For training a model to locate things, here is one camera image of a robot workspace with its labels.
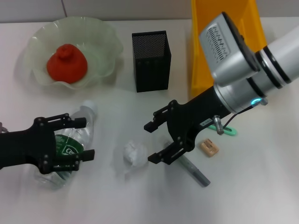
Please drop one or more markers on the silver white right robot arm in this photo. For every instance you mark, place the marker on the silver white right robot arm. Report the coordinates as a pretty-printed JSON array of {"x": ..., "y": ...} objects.
[{"x": 280, "y": 60}]

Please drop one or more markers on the white paper ball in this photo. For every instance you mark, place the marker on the white paper ball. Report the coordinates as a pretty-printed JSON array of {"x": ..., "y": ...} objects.
[{"x": 134, "y": 152}]

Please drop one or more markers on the grey marker pen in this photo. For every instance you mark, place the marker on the grey marker pen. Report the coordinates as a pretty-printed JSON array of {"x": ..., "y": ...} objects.
[{"x": 198, "y": 176}]

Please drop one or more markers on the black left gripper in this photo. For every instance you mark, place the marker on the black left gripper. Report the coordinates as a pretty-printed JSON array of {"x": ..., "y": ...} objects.
[{"x": 23, "y": 147}]

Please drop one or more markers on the tan eraser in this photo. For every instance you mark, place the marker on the tan eraser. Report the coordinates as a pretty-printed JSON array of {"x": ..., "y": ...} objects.
[{"x": 209, "y": 147}]

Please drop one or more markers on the black mesh pen holder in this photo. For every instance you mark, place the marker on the black mesh pen holder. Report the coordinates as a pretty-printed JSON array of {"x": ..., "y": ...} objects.
[{"x": 151, "y": 70}]

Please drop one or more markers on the yellow plastic bin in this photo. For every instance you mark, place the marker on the yellow plastic bin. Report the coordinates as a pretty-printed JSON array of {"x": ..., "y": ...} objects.
[{"x": 196, "y": 70}]

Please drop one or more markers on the clear green-label water bottle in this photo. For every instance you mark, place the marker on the clear green-label water bottle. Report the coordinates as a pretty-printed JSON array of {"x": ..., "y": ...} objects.
[{"x": 67, "y": 142}]

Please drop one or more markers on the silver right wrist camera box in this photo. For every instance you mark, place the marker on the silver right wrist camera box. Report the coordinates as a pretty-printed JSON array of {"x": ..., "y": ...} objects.
[{"x": 224, "y": 46}]

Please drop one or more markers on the pale green glass fruit plate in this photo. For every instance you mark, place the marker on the pale green glass fruit plate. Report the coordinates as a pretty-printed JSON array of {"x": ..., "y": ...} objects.
[{"x": 100, "y": 46}]

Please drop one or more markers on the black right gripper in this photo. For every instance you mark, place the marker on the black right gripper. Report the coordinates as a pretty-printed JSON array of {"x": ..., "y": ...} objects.
[{"x": 194, "y": 114}]

